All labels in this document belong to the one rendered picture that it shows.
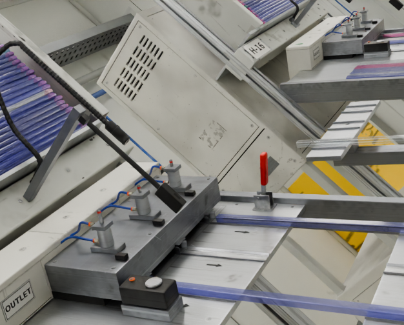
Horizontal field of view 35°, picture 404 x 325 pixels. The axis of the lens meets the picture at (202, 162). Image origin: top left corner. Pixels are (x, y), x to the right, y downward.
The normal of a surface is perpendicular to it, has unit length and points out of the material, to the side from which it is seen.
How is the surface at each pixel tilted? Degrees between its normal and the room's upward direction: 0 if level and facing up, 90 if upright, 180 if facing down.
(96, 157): 90
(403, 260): 44
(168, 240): 135
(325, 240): 90
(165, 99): 90
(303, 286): 90
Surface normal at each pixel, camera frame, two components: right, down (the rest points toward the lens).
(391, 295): -0.18, -0.92
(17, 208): 0.51, -0.64
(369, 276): -0.44, 0.39
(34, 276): 0.88, 0.01
